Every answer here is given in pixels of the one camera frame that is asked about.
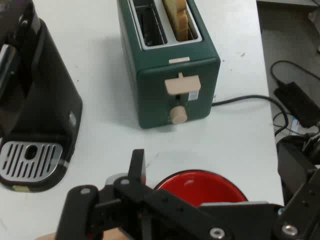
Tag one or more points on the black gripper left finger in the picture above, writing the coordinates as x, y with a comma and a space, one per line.
136, 170

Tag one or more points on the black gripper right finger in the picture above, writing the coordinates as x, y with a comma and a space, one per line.
303, 200

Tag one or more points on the green two-slot toaster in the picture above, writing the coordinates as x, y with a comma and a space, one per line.
155, 82

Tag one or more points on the red bowl with black rim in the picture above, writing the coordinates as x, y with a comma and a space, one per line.
200, 187

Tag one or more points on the black power adapter brick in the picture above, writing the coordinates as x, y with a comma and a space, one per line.
297, 102

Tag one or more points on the black capsule coffee machine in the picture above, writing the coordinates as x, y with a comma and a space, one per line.
50, 100

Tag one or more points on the toasted bread slice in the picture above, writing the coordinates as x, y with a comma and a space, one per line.
178, 22

